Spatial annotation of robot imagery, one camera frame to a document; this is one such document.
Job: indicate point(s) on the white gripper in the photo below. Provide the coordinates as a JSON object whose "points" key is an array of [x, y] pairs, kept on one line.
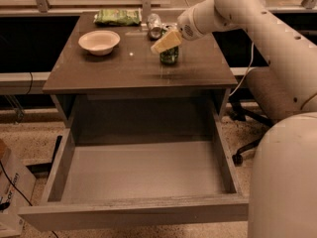
{"points": [[185, 26]]}

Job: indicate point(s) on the green soda can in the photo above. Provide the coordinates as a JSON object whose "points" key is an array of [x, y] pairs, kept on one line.
{"points": [[169, 56]]}

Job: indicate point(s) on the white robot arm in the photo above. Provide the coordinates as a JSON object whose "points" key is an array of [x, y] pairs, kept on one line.
{"points": [[283, 188]]}

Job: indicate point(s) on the silver can lying down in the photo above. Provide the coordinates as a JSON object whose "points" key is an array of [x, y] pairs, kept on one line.
{"points": [[154, 26]]}

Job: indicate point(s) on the open grey top drawer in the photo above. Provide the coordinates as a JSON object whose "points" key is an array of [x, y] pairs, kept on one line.
{"points": [[93, 187]]}

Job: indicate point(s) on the green chip bag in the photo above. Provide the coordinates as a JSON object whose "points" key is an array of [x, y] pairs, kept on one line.
{"points": [[118, 17]]}

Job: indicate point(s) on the white bowl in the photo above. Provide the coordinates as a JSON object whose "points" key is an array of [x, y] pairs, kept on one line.
{"points": [[99, 43]]}

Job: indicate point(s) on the grey cabinet table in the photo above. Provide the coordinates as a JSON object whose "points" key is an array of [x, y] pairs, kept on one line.
{"points": [[130, 97]]}

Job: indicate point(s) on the grey office chair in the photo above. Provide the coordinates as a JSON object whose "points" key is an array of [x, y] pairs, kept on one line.
{"points": [[270, 95]]}

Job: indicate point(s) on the cardboard box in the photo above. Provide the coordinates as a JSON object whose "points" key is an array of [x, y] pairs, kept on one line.
{"points": [[16, 187]]}

